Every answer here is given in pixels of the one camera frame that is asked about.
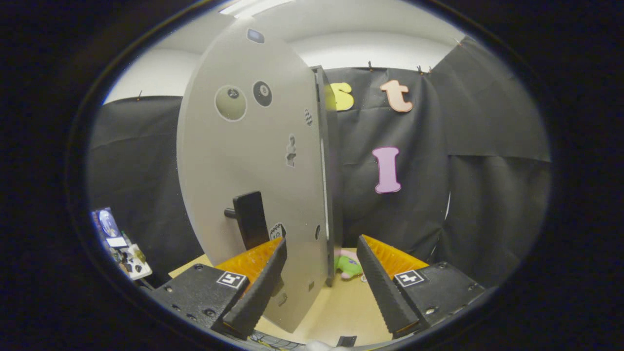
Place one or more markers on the grey shoe cabinet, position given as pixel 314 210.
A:
pixel 333 170

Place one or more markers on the pink and green plush toy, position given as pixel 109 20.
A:
pixel 348 265

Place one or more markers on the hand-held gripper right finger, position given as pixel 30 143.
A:
pixel 382 292

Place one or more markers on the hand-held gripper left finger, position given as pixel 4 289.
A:
pixel 256 297

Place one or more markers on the white cloth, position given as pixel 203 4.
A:
pixel 319 346

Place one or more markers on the long ceiling light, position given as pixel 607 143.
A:
pixel 253 7

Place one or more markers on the small black block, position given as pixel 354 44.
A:
pixel 346 341

